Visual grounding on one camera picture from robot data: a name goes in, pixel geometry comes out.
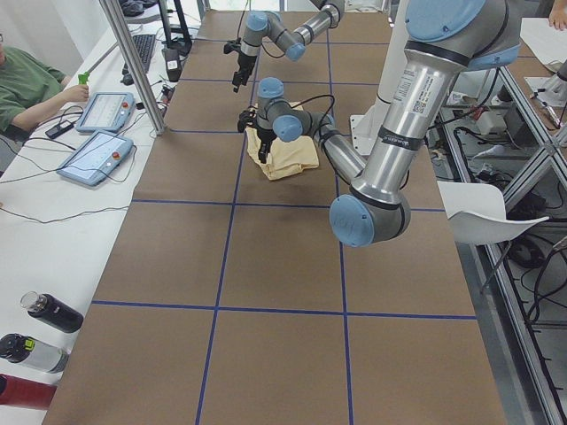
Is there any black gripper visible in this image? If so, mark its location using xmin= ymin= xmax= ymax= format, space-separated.
xmin=257 ymin=127 xmax=277 ymax=165
xmin=231 ymin=51 xmax=258 ymax=92

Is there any cream long-sleeve graphic t-shirt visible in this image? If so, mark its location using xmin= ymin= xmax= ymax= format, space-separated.
xmin=245 ymin=128 xmax=319 ymax=181

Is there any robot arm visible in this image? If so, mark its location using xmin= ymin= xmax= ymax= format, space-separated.
xmin=223 ymin=1 xmax=345 ymax=93
xmin=255 ymin=1 xmax=522 ymax=247

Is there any person's hand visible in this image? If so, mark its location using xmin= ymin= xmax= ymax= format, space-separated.
xmin=63 ymin=84 xmax=89 ymax=103

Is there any black keyboard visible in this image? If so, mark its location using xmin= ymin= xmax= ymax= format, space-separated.
xmin=133 ymin=34 xmax=156 ymax=73

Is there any far blue teach pendant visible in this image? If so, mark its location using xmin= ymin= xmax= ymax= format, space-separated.
xmin=74 ymin=92 xmax=136 ymax=134

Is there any blue teach pendant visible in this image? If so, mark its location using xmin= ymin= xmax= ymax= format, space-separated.
xmin=74 ymin=92 xmax=136 ymax=134
xmin=56 ymin=130 xmax=134 ymax=187

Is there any near blue teach pendant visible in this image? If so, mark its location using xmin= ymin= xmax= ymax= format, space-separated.
xmin=56 ymin=130 xmax=134 ymax=187

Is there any green handheld tool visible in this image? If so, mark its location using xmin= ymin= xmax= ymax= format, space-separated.
xmin=78 ymin=72 xmax=89 ymax=85

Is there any person in green shirt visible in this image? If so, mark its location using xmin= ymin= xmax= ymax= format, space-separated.
xmin=1 ymin=45 xmax=74 ymax=142

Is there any white plastic chair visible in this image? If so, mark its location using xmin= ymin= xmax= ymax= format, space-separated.
xmin=438 ymin=182 xmax=549 ymax=245

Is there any black bottle clear cap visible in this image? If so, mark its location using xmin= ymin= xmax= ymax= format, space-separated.
xmin=20 ymin=291 xmax=83 ymax=334

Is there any silver bottle green-black cap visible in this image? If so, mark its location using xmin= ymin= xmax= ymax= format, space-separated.
xmin=1 ymin=333 xmax=69 ymax=374

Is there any red metal bottle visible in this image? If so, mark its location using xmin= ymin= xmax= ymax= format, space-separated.
xmin=1 ymin=374 xmax=58 ymax=410

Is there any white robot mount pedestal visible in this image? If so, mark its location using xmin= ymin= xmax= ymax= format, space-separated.
xmin=350 ymin=87 xmax=420 ymax=157

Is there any aluminium frame post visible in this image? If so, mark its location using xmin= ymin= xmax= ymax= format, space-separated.
xmin=98 ymin=0 xmax=166 ymax=135

